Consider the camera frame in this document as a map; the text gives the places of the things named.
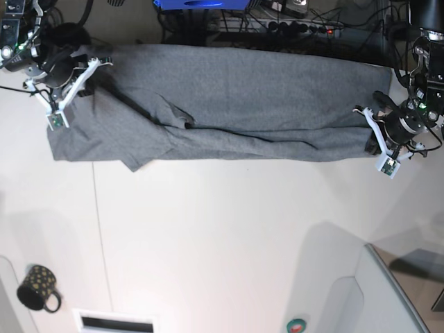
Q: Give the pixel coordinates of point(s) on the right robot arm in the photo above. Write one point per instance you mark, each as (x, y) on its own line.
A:
(36, 39)

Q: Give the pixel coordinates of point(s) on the white slotted panel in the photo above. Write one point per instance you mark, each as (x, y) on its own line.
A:
(101, 321)

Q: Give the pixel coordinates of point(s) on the grey t-shirt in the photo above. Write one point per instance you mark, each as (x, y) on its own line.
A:
(175, 102)

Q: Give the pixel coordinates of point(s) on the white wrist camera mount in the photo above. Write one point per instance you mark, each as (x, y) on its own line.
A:
(56, 101)
(391, 155)

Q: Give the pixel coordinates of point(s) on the blue box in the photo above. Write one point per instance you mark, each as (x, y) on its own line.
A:
(202, 4)

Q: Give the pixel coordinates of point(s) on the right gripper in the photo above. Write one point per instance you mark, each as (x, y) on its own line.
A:
(57, 69)

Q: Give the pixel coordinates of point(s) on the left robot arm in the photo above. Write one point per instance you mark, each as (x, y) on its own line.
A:
(424, 84)

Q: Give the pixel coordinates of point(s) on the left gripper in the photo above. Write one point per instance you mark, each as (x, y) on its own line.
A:
(399, 123)

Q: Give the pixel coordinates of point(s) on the black power strip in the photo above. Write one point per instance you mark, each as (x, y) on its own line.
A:
(294, 29)

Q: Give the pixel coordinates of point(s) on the black mug with yellow dots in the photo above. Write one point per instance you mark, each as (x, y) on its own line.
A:
(38, 286)

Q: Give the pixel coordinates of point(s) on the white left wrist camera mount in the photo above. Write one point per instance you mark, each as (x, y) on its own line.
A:
(391, 155)

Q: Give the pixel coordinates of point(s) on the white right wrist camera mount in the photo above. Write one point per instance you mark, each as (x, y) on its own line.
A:
(56, 101)

